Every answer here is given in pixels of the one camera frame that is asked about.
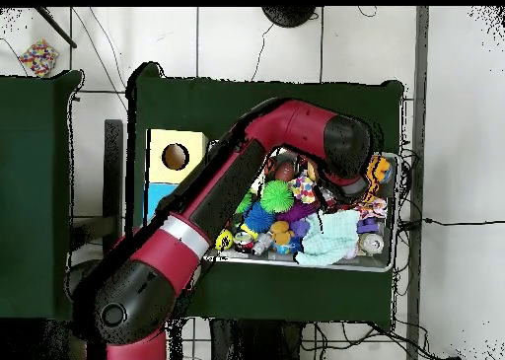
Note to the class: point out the large blue spiky ball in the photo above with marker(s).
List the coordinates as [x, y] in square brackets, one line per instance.
[259, 216]

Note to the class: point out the brown toy football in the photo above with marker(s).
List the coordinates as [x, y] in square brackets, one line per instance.
[284, 171]

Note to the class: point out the green furry googly-eyed toy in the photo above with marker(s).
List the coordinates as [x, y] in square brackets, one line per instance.
[277, 196]

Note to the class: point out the black rod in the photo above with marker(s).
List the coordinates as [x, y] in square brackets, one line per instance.
[57, 28]

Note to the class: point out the dark green side table cloth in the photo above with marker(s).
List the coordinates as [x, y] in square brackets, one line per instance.
[31, 178]

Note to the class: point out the grey metal strip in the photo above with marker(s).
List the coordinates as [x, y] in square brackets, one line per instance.
[422, 100]

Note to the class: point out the black round base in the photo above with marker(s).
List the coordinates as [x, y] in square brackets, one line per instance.
[288, 15]

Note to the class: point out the red robot arm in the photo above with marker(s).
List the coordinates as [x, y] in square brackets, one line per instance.
[237, 186]

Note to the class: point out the wooden box with three holes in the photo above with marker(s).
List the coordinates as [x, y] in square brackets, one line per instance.
[162, 143]

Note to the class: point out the mint green cloth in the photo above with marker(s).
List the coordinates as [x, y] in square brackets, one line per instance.
[330, 238]

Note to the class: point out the orange toy brick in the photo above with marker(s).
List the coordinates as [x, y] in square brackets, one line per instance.
[379, 171]

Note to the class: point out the yellow smiley ball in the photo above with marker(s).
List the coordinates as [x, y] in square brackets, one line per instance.
[224, 239]

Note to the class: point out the clear mesh bin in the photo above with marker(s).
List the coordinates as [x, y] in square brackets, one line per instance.
[379, 267]

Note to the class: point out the colourful patterned cloth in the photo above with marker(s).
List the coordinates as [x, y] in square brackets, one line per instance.
[304, 188]

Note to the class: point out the colourful patterned packet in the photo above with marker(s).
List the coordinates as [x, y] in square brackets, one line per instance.
[38, 58]

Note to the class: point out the crushed silver can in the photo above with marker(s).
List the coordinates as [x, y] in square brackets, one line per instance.
[371, 243]

